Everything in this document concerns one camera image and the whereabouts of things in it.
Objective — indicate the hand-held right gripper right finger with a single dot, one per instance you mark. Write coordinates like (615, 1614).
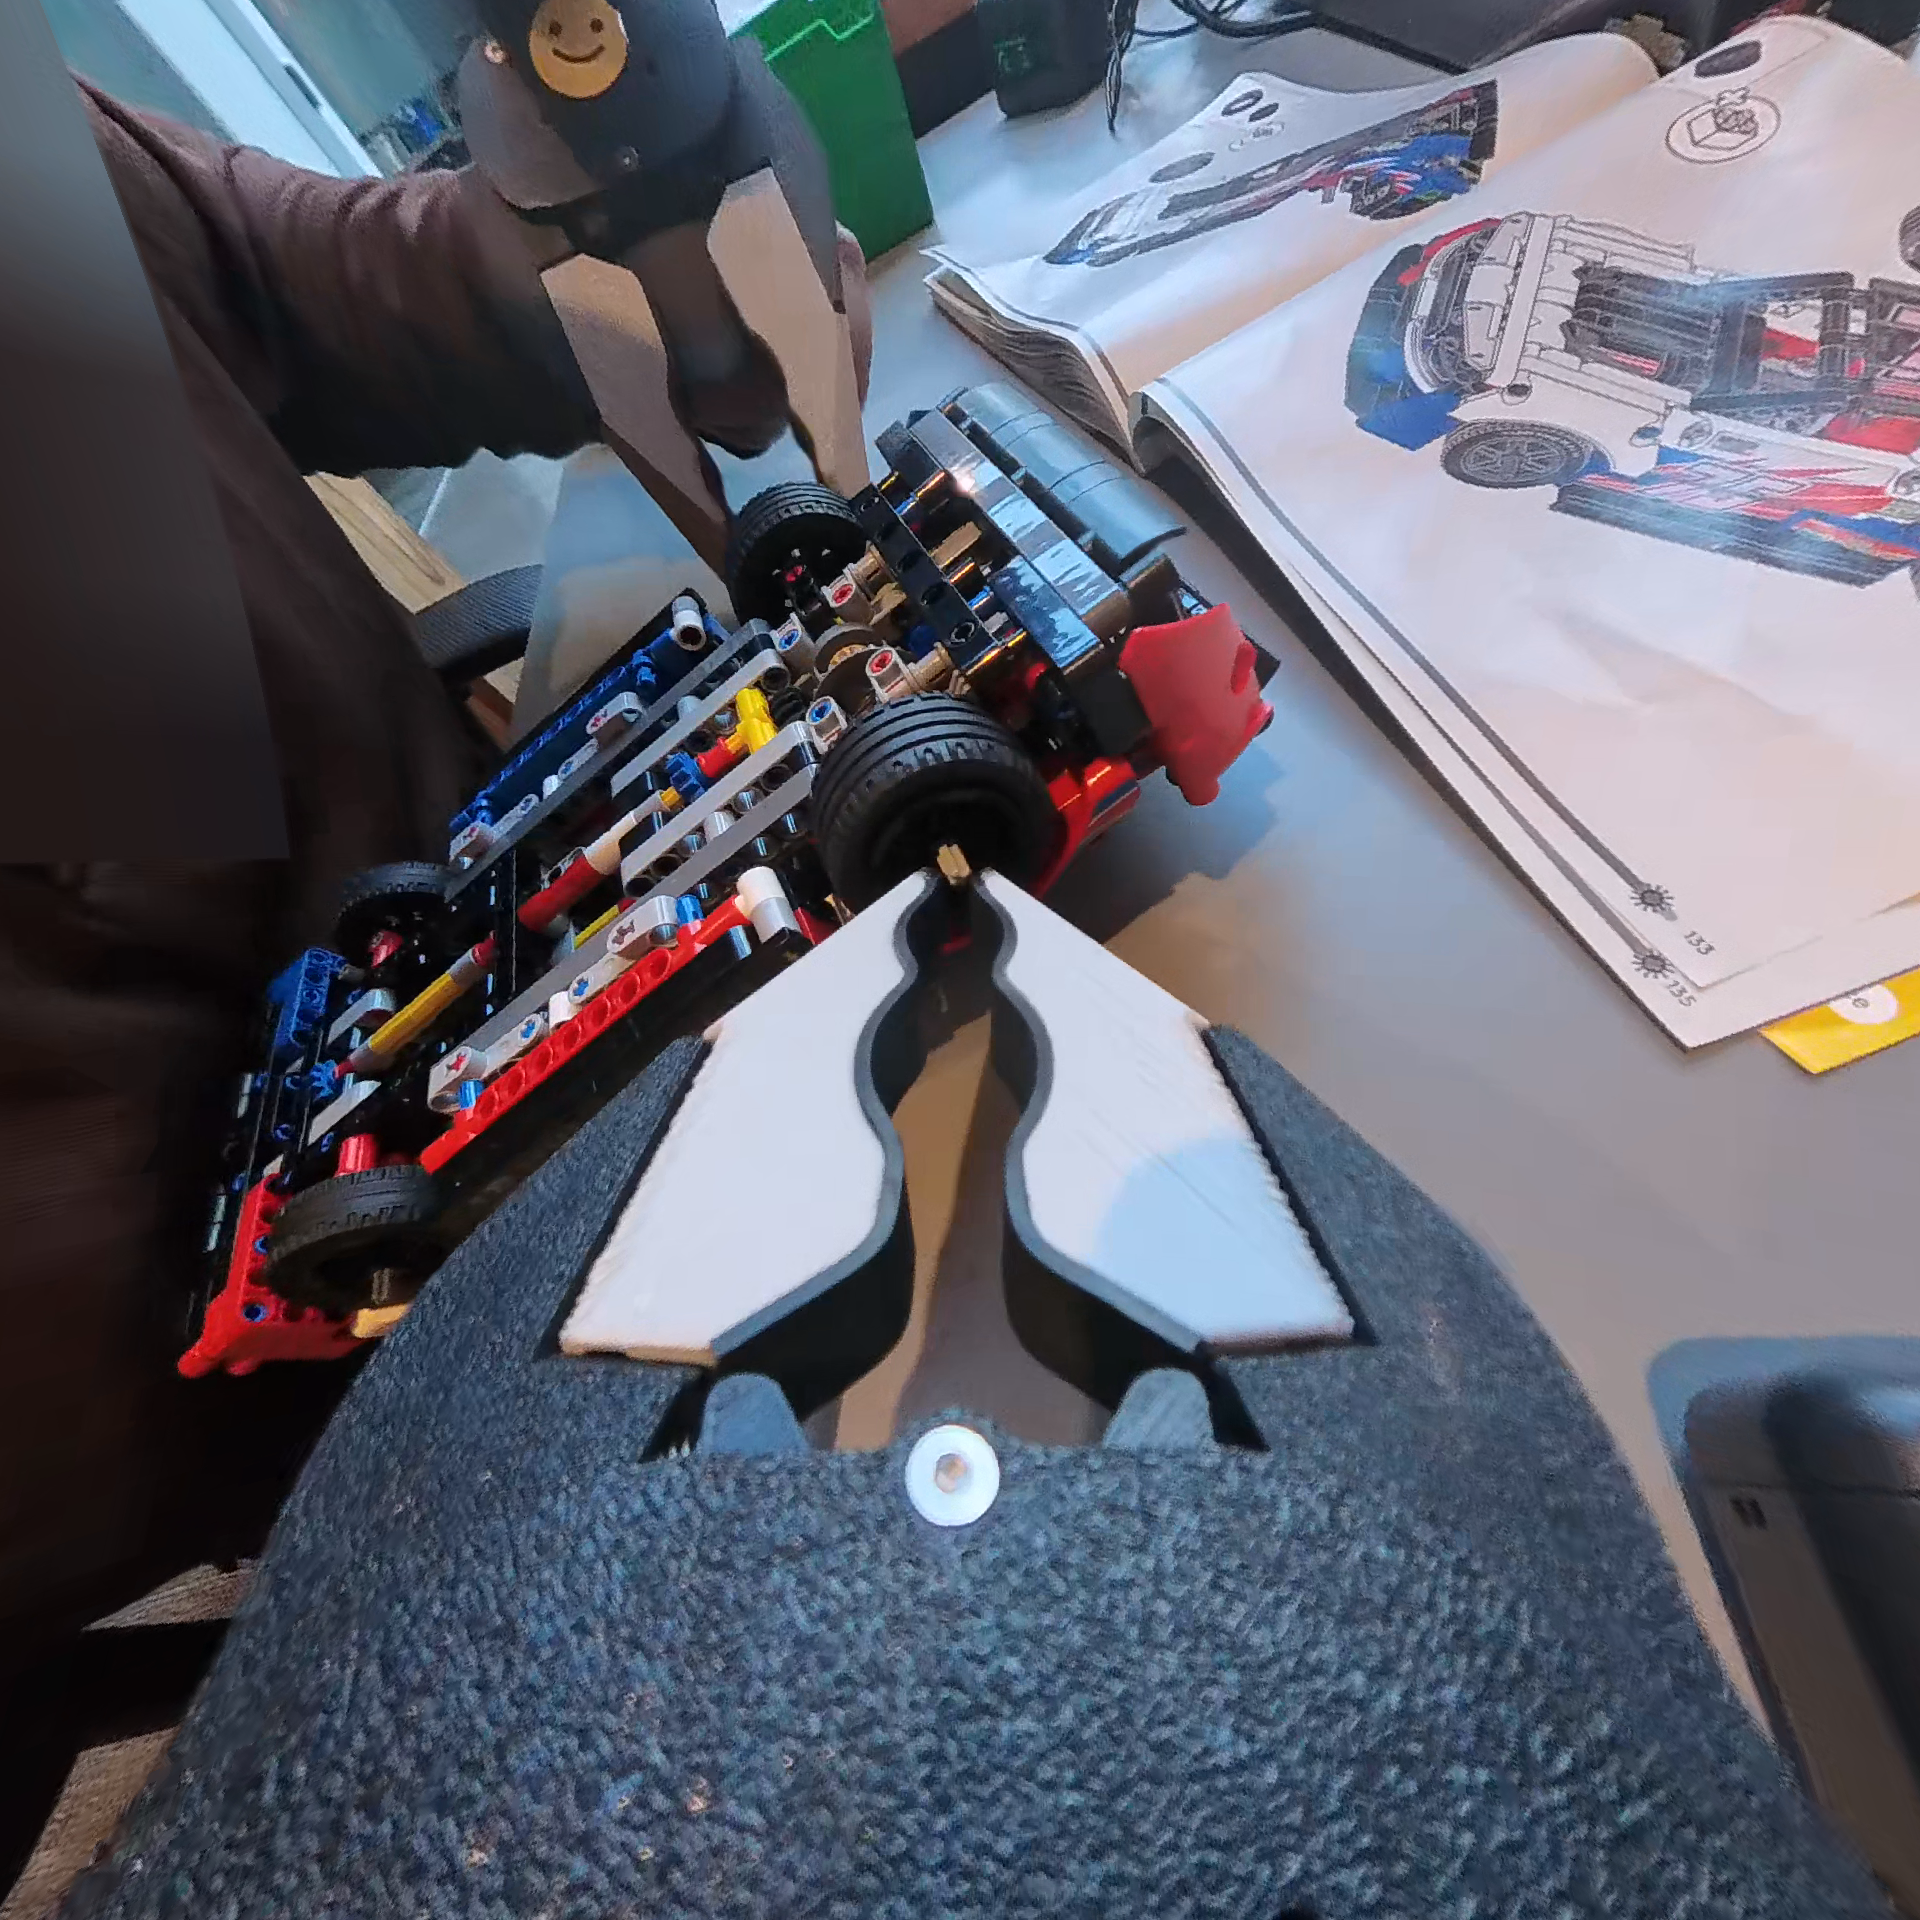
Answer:
(1154, 1186)

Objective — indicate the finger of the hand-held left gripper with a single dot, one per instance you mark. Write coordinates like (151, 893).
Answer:
(633, 378)
(795, 333)

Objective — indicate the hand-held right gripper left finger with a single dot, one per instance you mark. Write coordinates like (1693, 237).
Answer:
(748, 1186)

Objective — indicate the green plastic bin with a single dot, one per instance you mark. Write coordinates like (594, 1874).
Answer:
(858, 136)

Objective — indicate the toy brick race car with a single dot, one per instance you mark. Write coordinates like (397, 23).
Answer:
(719, 750)

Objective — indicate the grey desk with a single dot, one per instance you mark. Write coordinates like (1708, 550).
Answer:
(1349, 1049)

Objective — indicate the black chair armrest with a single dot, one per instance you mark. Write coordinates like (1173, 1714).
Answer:
(480, 617)

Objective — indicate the wooden beam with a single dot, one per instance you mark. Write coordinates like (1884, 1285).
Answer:
(377, 535)

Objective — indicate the race car instruction booklet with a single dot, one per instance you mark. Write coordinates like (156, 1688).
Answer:
(1500, 673)

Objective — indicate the yellow leaflet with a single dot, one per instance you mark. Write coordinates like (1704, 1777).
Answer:
(1845, 1026)

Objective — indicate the black rounded device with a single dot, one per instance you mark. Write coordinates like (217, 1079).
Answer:
(1816, 1574)

